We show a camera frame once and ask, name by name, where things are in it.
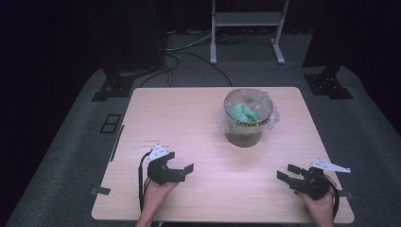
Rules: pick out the white metal stand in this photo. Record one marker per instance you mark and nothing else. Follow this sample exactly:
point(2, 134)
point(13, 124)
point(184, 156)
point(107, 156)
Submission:
point(247, 19)

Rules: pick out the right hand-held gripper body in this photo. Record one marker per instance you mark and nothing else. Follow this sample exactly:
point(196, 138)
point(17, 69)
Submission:
point(312, 184)

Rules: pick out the black tape strip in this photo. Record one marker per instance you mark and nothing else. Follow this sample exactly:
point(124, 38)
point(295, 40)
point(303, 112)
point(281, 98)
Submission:
point(101, 190)

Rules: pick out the black rectangular floor frame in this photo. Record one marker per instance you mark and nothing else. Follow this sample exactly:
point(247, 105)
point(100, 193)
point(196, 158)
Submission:
point(110, 123)

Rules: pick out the clear plastic bin liner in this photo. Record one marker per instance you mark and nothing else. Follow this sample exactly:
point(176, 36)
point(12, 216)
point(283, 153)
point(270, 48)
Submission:
point(222, 121)

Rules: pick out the person's left hand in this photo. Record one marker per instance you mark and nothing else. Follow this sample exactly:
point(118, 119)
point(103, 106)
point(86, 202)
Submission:
point(154, 195)

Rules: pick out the long black floor strip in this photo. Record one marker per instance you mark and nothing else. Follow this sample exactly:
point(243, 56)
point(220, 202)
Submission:
point(117, 143)

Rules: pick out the black stand base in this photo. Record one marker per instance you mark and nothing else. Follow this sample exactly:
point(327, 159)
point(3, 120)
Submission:
point(113, 86)
point(327, 85)

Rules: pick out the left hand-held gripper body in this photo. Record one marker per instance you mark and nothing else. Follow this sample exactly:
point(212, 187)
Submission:
point(162, 171)

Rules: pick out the crumpled green paper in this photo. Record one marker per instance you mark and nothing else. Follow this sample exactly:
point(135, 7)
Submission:
point(242, 112)

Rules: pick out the person's right hand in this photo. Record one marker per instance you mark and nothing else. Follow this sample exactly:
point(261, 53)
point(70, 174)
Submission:
point(321, 208)

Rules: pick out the clear round trash bin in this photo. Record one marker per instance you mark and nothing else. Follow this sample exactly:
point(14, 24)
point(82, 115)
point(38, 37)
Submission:
point(244, 138)

